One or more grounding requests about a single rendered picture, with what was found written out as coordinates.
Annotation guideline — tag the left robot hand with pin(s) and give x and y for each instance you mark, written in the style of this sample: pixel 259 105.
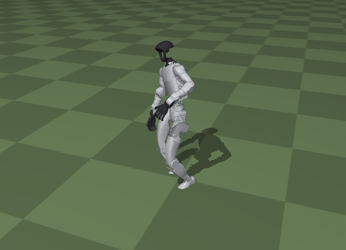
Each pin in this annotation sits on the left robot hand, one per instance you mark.
pixel 162 109

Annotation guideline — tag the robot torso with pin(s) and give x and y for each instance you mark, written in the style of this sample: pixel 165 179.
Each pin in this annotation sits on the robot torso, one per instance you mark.
pixel 172 84

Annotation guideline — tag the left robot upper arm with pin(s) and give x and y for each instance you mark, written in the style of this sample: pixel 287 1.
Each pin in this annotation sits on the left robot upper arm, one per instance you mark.
pixel 179 71

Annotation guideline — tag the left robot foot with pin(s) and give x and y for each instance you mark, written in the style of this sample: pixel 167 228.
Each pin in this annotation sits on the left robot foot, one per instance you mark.
pixel 186 184

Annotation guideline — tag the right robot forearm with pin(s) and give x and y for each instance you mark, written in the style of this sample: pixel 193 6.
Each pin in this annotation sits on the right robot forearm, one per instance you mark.
pixel 156 102

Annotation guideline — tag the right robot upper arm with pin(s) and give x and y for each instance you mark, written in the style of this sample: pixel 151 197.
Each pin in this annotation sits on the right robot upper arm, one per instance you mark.
pixel 161 90

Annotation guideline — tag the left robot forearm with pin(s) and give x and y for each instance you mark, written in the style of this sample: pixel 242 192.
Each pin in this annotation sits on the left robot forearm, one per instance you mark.
pixel 180 93

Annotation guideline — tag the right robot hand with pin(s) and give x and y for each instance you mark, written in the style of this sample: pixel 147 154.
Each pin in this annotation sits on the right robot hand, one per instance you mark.
pixel 151 121

